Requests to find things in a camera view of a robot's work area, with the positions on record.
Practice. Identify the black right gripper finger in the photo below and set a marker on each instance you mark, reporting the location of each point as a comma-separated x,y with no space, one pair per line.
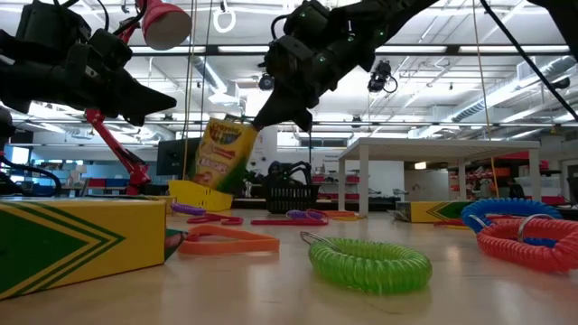
304,121
275,110

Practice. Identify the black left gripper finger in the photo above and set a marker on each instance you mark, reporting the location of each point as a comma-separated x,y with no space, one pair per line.
140,101

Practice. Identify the yellow green crayon box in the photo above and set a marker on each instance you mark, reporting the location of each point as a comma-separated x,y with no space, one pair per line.
90,244
170,203
429,212
223,153

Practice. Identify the orange silicone wristband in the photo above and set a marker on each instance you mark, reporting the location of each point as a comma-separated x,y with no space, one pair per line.
338,213
235,246

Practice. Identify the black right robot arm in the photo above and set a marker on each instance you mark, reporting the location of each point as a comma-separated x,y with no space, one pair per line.
397,13

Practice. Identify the black background robot arm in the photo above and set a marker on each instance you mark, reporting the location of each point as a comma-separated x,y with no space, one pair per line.
302,168
250,180

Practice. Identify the red desk lamp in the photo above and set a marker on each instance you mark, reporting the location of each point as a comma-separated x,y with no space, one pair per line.
165,22

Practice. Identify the person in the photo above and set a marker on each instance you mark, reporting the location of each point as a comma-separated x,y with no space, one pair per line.
275,170
516,189

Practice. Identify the black monitor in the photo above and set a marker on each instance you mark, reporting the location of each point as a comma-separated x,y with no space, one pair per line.
174,158

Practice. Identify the black plastic basket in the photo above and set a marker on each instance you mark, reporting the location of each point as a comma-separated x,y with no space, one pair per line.
291,198

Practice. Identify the yellow plastic basket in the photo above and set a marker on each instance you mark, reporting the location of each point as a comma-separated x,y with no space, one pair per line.
198,196

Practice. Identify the white table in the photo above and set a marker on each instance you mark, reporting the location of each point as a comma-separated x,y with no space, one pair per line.
433,149

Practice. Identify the black ceiling fixture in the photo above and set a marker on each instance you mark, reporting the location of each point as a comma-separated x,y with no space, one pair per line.
560,83

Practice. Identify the red storage shelf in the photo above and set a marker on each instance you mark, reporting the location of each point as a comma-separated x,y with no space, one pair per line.
546,200

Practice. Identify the black metal frame stand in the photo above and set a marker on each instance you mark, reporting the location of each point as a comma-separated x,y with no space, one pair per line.
310,149

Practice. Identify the black ceiling camera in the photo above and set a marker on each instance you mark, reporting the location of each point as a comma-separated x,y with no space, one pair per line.
266,82
379,77

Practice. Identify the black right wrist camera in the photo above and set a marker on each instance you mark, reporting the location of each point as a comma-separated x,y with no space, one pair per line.
289,61

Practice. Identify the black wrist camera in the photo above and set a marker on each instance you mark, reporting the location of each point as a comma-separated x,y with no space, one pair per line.
289,61
49,22

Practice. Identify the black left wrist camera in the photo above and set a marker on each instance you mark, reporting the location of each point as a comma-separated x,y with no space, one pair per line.
49,22

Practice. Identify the black overhead frame bar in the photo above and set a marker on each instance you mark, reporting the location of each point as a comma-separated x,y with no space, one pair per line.
451,49

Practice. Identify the silver ventilation duct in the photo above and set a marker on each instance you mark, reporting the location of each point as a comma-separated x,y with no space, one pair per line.
506,92

